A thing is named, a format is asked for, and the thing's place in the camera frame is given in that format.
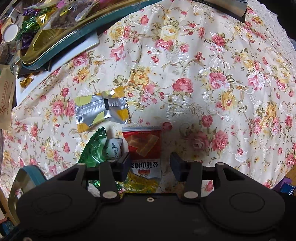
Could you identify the gold wrapped candy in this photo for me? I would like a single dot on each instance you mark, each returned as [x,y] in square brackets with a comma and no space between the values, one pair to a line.
[26,82]

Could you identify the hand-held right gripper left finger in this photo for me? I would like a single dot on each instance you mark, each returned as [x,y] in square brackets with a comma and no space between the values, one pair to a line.
[124,163]

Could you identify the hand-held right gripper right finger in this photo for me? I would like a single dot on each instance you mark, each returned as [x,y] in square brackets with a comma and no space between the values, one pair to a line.
[177,165]

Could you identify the white cup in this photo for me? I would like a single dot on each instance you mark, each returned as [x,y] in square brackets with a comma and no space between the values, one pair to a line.
[10,32]

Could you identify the red snack packet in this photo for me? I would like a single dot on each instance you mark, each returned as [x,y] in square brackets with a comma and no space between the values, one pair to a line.
[143,141]

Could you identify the floral tablecloth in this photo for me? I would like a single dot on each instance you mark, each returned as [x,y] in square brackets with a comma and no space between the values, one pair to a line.
[208,104]

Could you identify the white board tray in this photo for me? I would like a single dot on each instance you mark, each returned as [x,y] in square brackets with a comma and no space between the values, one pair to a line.
[76,46]

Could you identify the yellow candy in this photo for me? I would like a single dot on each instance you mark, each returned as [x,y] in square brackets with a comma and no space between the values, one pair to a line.
[141,183]

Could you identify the clear dark snack packet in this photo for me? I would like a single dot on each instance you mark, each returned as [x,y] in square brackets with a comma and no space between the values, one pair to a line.
[67,17]

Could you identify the black coaster box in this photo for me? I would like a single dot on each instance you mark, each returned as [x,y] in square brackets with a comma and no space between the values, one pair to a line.
[226,9]

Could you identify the pile of purple green candies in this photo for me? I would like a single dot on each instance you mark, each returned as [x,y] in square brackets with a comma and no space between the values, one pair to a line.
[32,23]

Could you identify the kraft paper bag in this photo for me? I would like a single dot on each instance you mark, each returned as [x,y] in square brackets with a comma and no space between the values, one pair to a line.
[5,97]

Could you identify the teal tin box gold interior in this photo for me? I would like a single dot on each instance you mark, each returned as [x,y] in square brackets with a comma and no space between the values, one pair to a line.
[32,170]

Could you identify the light green snack packet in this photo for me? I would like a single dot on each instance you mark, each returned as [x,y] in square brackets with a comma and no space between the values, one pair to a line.
[94,148]

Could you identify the small dark green candy packet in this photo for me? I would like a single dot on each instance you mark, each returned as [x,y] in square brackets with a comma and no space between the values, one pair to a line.
[94,184]

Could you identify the teal gold tin tray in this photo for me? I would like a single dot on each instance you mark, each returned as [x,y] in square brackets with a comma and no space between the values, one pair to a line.
[69,39]

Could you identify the silver yellow snack packet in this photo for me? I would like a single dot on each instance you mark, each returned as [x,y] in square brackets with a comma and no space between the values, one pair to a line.
[99,109]

